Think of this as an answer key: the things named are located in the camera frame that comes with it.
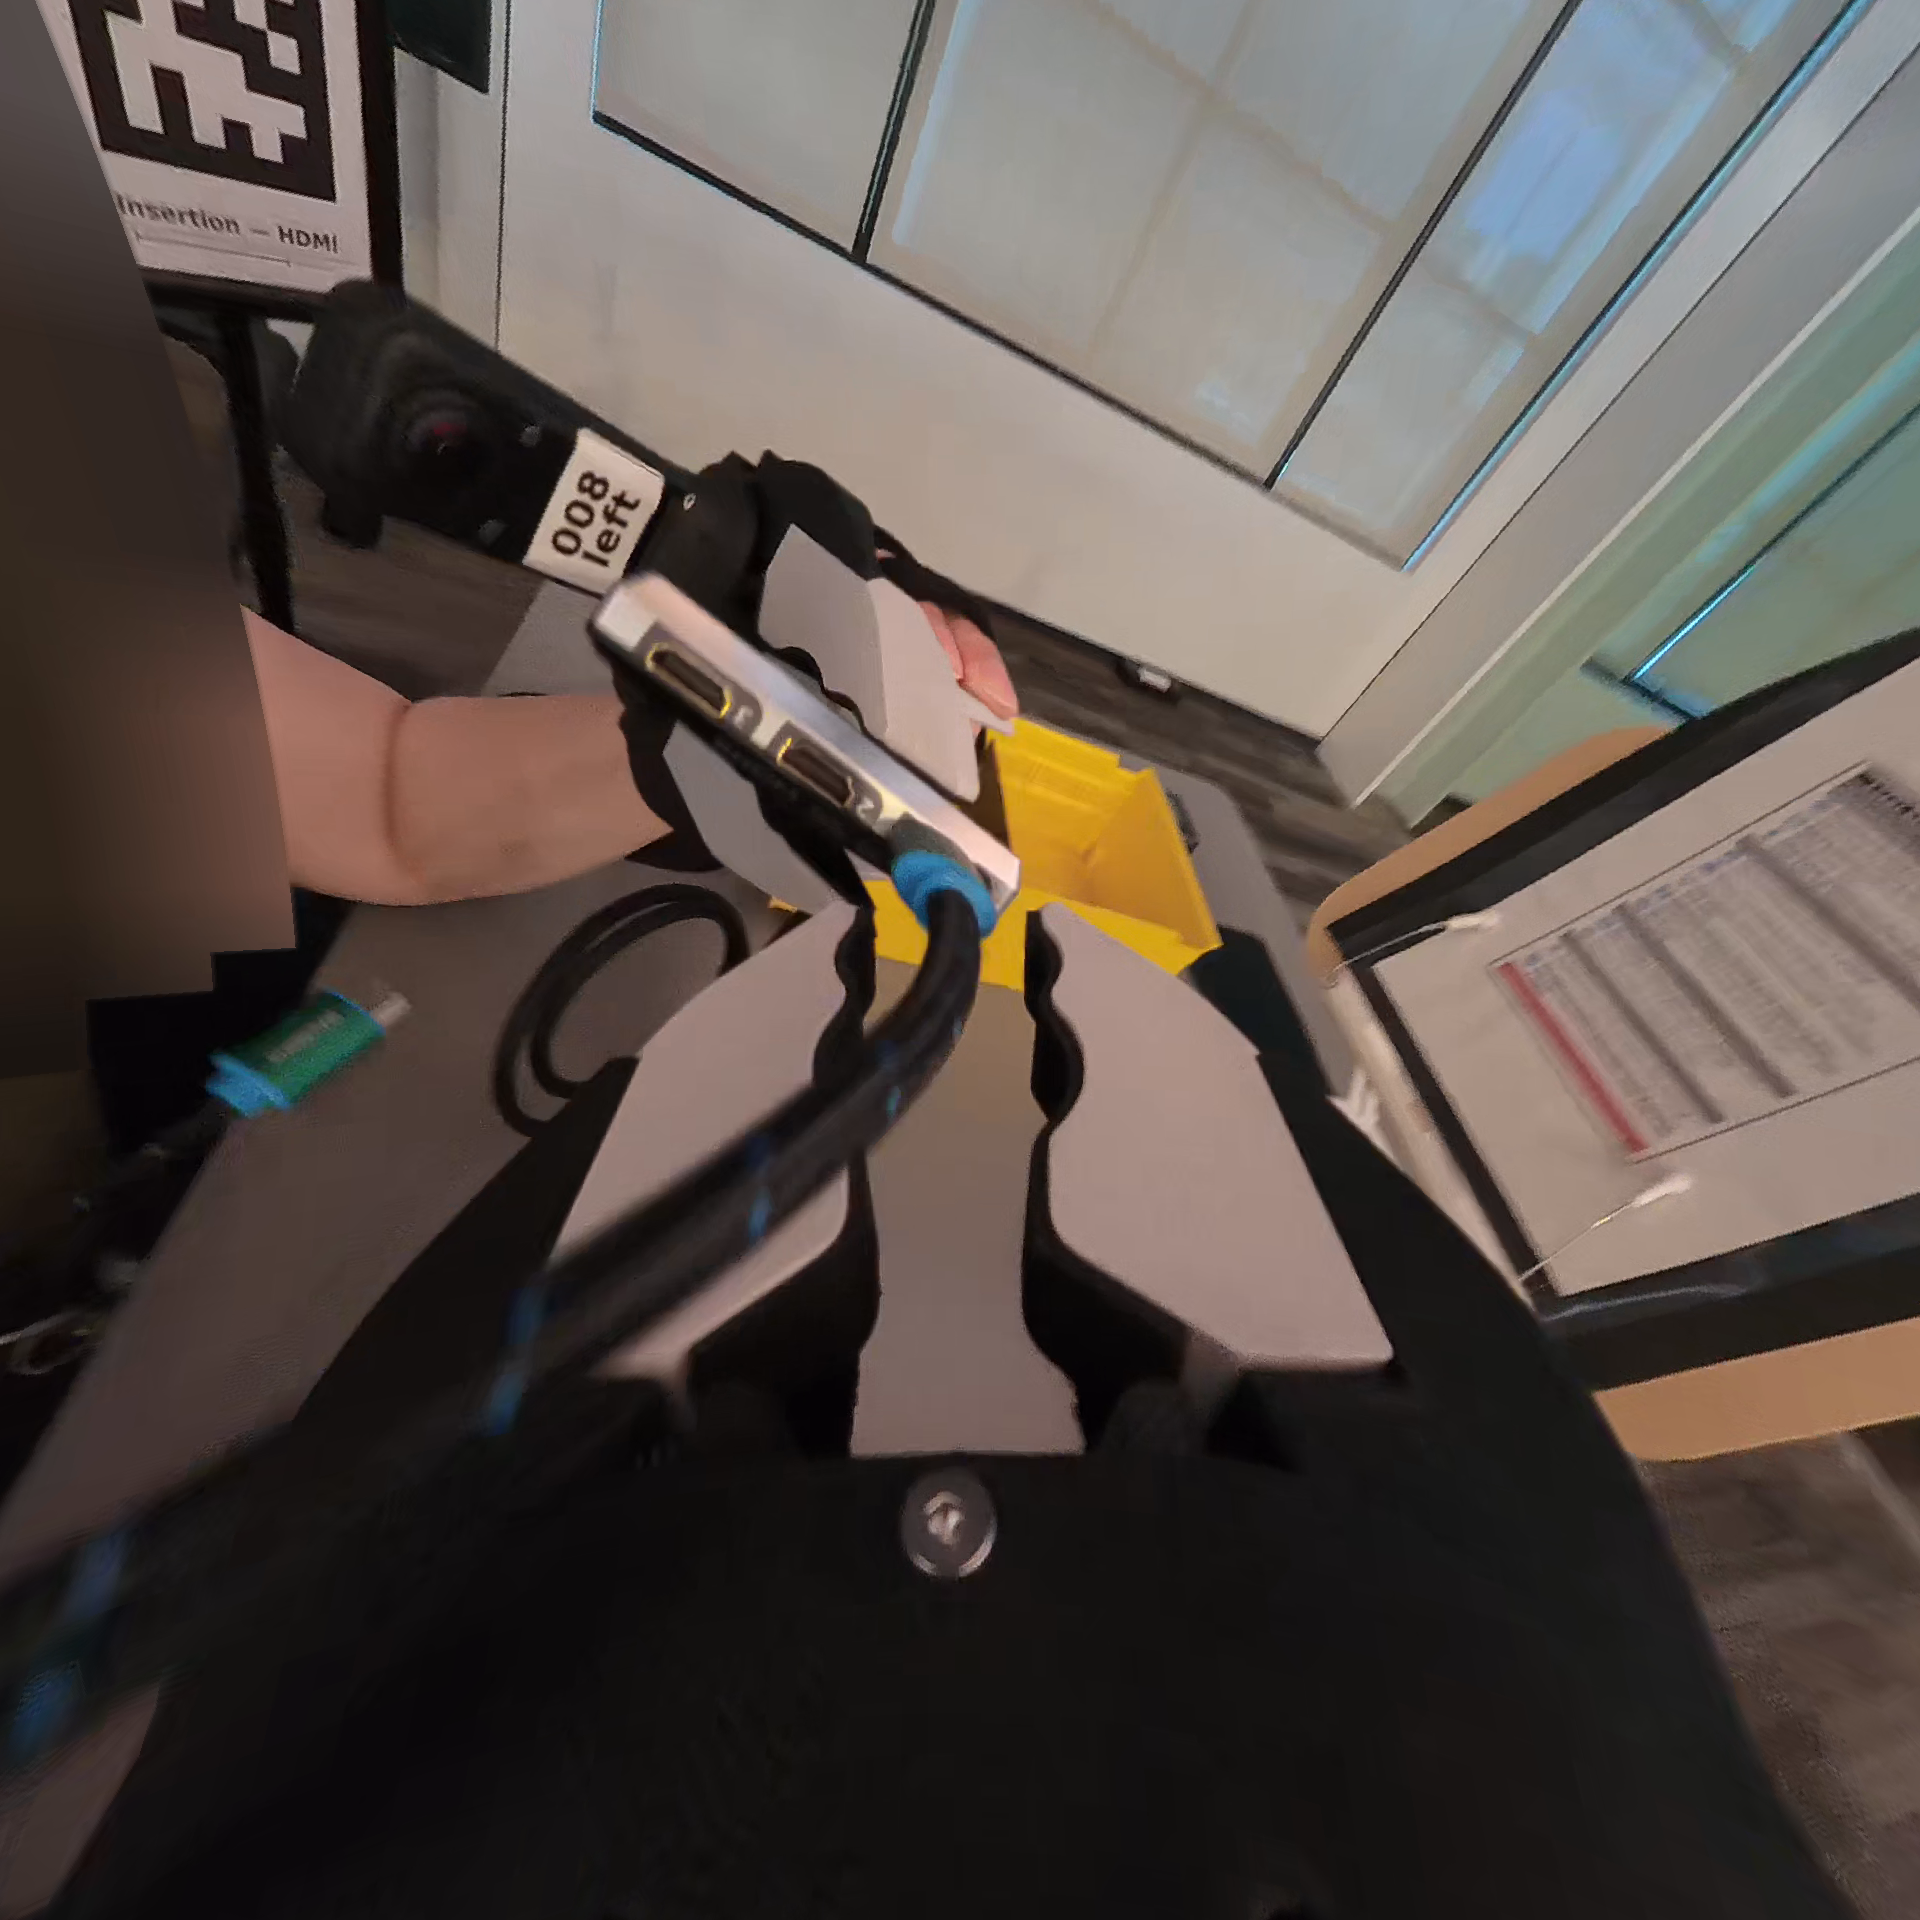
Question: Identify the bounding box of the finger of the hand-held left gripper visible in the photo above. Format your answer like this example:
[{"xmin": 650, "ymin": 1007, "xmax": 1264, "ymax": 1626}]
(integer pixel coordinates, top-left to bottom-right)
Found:
[
  {"xmin": 762, "ymin": 527, "xmax": 999, "ymax": 807},
  {"xmin": 661, "ymin": 721, "xmax": 880, "ymax": 921}
]

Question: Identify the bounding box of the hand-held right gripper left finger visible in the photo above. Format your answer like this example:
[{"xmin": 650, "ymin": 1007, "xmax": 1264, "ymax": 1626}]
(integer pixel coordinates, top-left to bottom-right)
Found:
[{"xmin": 521, "ymin": 903, "xmax": 885, "ymax": 1383}]

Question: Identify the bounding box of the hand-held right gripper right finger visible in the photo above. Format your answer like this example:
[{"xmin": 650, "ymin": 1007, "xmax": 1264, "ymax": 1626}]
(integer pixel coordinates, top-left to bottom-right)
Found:
[{"xmin": 1025, "ymin": 903, "xmax": 1393, "ymax": 1375}]

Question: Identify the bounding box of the silver hdmi hub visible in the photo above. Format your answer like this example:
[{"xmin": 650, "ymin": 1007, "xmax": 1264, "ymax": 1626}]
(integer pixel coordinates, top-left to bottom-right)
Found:
[{"xmin": 589, "ymin": 576, "xmax": 1025, "ymax": 905}]

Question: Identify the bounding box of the black braided hdmi cable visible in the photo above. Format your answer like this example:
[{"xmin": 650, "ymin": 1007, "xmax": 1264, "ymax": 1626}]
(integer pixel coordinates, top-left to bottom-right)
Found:
[{"xmin": 0, "ymin": 848, "xmax": 1002, "ymax": 1778}]

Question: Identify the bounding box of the yellow plastic bin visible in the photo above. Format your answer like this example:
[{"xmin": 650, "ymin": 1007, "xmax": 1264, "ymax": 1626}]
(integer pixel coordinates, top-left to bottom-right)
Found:
[{"xmin": 768, "ymin": 719, "xmax": 1225, "ymax": 994}]

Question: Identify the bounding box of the person's left forearm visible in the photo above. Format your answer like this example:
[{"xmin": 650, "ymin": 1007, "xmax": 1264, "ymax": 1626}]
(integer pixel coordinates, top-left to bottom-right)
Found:
[{"xmin": 240, "ymin": 609, "xmax": 676, "ymax": 910}]

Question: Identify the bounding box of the person's left hand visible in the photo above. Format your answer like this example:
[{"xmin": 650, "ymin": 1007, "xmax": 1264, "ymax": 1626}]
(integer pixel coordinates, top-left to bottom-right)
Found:
[{"xmin": 920, "ymin": 599, "xmax": 1021, "ymax": 724}]

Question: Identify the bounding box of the black sign stand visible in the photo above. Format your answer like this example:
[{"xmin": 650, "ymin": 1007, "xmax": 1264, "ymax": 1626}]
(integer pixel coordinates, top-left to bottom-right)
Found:
[{"xmin": 151, "ymin": 286, "xmax": 303, "ymax": 634}]

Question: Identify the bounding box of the white tablet stand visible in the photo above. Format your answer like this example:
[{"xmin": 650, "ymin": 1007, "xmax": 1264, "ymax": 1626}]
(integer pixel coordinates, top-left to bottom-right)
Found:
[{"xmin": 1319, "ymin": 1035, "xmax": 1442, "ymax": 1202}]

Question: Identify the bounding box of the black phone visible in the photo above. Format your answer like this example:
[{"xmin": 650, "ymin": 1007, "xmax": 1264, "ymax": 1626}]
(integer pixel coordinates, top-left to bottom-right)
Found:
[{"xmin": 1184, "ymin": 930, "xmax": 1329, "ymax": 1081}]

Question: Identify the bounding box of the black framed marker sign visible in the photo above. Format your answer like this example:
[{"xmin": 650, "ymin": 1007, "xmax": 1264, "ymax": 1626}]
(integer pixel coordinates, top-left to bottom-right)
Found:
[{"xmin": 37, "ymin": 0, "xmax": 404, "ymax": 298}]

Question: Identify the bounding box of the framed instruction sheet stand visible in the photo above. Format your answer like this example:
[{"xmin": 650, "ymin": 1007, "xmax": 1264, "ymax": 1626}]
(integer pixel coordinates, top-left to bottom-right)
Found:
[{"xmin": 1304, "ymin": 724, "xmax": 1920, "ymax": 1466}]

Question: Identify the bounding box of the black framed instruction sheet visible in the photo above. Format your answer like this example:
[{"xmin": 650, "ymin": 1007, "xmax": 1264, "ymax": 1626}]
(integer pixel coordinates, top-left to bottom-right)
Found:
[{"xmin": 1329, "ymin": 632, "xmax": 1920, "ymax": 1391}]

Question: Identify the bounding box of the dark wall screen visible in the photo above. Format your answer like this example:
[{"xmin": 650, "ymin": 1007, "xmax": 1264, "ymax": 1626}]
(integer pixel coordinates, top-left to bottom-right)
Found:
[{"xmin": 393, "ymin": 0, "xmax": 495, "ymax": 97}]

